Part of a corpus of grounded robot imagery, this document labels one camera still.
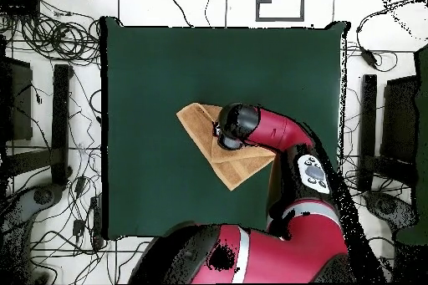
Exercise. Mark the orange terry towel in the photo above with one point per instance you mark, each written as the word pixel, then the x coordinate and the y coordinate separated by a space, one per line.
pixel 234 168

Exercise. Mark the black flat panel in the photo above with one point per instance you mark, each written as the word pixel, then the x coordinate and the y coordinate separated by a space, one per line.
pixel 399 118

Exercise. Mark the dark green table cloth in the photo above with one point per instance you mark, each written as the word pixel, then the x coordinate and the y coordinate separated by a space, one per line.
pixel 167 81

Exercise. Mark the black power strip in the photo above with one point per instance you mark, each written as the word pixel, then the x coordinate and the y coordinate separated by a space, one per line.
pixel 97 221

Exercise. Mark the black power adapter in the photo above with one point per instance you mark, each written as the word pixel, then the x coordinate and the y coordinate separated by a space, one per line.
pixel 368 57

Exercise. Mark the small black plug adapter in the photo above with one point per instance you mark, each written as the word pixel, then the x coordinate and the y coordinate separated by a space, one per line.
pixel 78 227

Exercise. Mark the black electronics box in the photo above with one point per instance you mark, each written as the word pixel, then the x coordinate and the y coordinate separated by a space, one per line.
pixel 20 7

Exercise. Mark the black camera stand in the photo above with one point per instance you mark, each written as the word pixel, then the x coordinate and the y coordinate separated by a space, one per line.
pixel 61 114
pixel 367 114

